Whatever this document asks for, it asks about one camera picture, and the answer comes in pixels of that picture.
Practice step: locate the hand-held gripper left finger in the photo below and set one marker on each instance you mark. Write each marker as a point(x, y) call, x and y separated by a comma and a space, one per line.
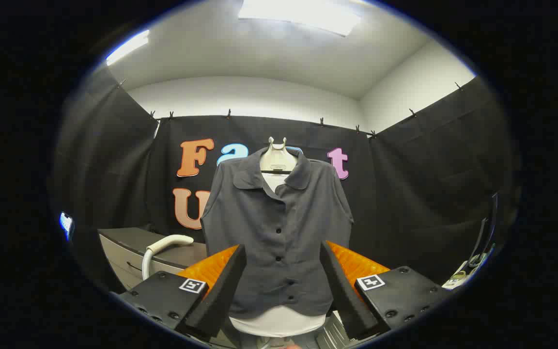
point(221, 295)

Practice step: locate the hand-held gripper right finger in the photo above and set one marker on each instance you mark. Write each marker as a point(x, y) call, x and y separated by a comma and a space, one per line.
point(344, 295)

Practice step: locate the grey button-up shirt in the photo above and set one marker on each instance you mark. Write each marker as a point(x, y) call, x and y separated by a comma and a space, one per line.
point(259, 228)

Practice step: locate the grey ribbed object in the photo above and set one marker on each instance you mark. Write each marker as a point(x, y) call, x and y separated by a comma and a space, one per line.
point(330, 334)

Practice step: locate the grey drawer cabinet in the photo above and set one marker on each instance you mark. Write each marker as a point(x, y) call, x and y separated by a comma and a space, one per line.
point(131, 240)

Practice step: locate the white power strip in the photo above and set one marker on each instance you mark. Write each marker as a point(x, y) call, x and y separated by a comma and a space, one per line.
point(456, 280)

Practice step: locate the white mannequin form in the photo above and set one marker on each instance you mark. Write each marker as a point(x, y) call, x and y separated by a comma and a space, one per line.
point(278, 157)

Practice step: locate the bright bluish screen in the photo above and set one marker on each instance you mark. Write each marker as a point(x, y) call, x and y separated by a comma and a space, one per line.
point(66, 225)

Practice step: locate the narrow ceiling light strip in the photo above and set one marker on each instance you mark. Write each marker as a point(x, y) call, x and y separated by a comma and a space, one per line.
point(126, 47)

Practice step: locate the wide ceiling light panel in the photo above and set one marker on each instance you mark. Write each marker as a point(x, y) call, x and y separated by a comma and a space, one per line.
point(303, 14)

